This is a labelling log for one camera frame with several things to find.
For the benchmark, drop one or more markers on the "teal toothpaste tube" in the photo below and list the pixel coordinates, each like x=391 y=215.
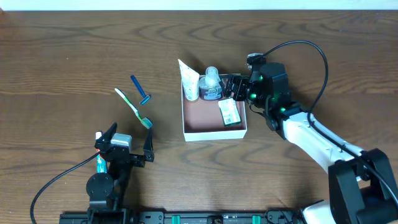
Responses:
x=101 y=165

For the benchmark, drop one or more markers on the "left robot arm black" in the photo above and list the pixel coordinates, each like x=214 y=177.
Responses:
x=106 y=188

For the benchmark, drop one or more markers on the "green white toothbrush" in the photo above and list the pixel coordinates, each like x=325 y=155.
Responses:
x=146 y=122

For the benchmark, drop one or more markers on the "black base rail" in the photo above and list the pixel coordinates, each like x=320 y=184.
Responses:
x=157 y=217

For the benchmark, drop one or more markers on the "green soap box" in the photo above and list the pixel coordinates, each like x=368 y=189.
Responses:
x=229 y=112

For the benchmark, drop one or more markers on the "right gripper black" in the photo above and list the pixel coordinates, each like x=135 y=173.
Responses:
x=241 y=89

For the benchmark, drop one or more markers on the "white conditioner tube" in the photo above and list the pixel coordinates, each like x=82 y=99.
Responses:
x=190 y=80

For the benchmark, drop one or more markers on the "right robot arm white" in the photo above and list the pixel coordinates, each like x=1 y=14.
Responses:
x=362 y=187

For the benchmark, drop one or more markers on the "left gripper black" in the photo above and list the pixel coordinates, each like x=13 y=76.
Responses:
x=130 y=157

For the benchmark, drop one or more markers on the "clear pump soap bottle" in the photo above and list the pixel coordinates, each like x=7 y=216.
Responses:
x=209 y=85

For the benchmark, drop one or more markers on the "blue disposable razor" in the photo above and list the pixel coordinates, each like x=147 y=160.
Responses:
x=145 y=97

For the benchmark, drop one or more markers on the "white box pink interior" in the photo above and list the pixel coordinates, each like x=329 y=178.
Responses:
x=202 y=121

